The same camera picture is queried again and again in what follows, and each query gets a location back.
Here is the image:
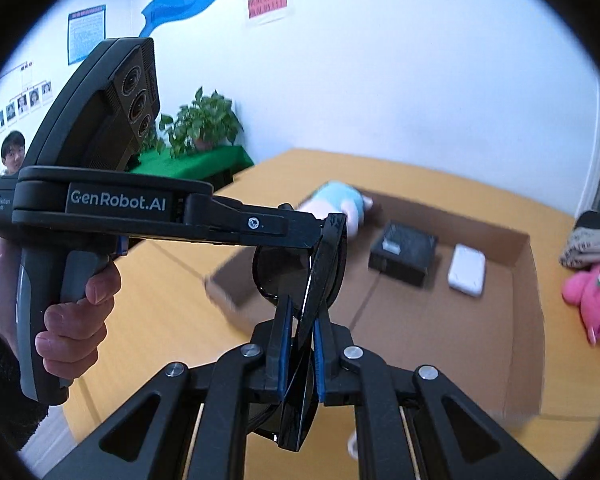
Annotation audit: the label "person's left forearm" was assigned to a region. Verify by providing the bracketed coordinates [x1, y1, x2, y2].
[0, 300, 51, 453]

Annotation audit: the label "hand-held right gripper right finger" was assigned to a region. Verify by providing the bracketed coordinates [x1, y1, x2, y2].
[312, 312, 561, 480]

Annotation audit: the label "blue notice poster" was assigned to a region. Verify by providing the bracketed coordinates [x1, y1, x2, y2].
[67, 5, 107, 66]

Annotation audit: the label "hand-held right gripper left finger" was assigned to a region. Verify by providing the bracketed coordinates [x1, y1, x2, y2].
[45, 297, 296, 480]

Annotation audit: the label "green potted plant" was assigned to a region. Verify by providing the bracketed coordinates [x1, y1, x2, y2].
[145, 86, 245, 158]

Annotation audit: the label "black sunglasses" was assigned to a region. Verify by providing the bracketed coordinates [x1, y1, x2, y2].
[245, 212, 348, 453]

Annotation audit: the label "white power bank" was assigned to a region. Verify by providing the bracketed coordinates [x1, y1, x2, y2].
[447, 243, 487, 297]

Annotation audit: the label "teal plush toy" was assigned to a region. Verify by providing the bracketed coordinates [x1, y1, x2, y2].
[295, 180, 376, 238]

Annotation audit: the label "red wall sign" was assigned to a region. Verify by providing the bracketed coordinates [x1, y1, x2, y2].
[246, 0, 290, 23]

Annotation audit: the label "row of wall photos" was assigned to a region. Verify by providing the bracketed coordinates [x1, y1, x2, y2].
[0, 62, 53, 146]

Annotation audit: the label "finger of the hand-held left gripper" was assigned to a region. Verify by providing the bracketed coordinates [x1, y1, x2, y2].
[182, 194, 349, 249]

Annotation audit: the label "person's left hand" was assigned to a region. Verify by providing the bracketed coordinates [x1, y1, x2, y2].
[0, 237, 123, 381]

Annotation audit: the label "pink plush toy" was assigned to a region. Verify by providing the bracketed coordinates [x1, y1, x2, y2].
[561, 261, 600, 361]

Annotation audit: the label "black box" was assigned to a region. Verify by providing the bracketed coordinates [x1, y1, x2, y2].
[369, 220, 439, 288]

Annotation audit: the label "cardboard box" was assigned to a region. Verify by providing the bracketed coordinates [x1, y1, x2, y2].
[204, 190, 548, 421]

